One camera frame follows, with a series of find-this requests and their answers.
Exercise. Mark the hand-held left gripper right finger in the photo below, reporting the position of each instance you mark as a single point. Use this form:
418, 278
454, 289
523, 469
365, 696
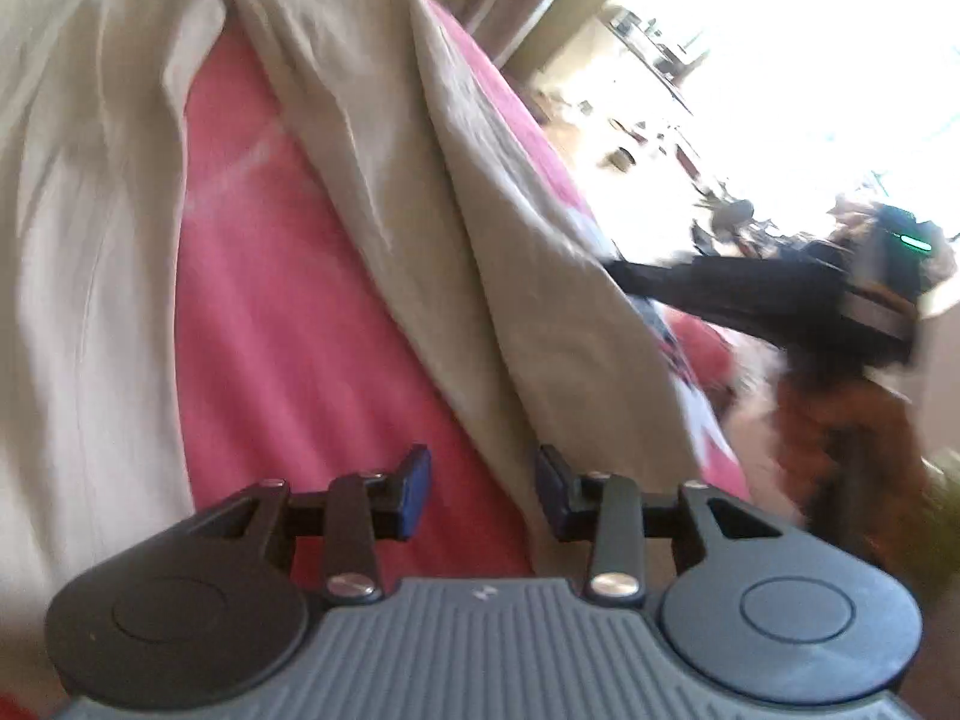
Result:
551, 491

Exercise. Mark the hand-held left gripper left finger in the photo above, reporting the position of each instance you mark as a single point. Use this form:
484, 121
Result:
416, 491

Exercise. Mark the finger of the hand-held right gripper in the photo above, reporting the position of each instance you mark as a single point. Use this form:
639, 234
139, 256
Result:
712, 289

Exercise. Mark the beige pants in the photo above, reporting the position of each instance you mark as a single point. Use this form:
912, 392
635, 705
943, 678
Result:
375, 165

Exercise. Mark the person's right hand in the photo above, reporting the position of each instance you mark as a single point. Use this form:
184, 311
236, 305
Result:
847, 450

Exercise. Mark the pink floral blanket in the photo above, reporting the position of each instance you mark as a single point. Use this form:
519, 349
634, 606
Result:
300, 390

